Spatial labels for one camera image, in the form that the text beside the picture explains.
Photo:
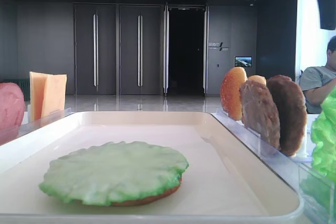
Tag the green lettuce leaf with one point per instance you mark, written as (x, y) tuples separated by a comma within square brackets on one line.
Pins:
[(114, 172), (323, 156)]

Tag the upright bread slice front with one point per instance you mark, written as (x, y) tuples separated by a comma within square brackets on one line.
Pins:
[(229, 92)]

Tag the upright bread slice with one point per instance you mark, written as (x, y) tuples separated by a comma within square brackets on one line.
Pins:
[(229, 92), (257, 78)]

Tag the grey-brown meat patty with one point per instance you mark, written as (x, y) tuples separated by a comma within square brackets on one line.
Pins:
[(259, 112)]

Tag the upright bread slice rear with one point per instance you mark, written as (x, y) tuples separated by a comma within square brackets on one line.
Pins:
[(257, 78)]

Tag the round bread slice on tray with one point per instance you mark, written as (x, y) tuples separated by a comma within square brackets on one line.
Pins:
[(147, 200)]

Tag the front orange cheese slice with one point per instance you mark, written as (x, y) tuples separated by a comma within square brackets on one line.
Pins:
[(54, 94)]

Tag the orange cheese slice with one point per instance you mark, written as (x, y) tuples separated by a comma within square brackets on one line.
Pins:
[(54, 94), (37, 85)]

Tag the dark brown meat patty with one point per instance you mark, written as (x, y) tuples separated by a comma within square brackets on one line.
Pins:
[(291, 105)]

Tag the rear orange cheese slice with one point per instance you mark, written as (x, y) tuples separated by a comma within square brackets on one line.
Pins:
[(37, 85)]

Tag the red tomato slice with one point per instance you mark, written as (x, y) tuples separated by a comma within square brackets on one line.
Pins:
[(12, 111)]

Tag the dark double door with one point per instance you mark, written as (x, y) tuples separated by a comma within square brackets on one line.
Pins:
[(118, 49)]

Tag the cream rectangular tray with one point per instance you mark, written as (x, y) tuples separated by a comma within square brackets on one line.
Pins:
[(225, 182)]

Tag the seated person grey shirt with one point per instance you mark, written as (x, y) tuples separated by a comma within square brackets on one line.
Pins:
[(317, 82)]

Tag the clear acrylic rack left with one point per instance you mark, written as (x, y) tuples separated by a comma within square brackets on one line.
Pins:
[(34, 124)]

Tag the clear acrylic rack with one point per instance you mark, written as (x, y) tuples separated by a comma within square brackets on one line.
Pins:
[(292, 170), (34, 124)]

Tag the clear acrylic rack right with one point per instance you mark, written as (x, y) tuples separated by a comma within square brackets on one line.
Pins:
[(292, 170)]

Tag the small wall screen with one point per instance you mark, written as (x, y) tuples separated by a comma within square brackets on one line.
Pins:
[(245, 62)]

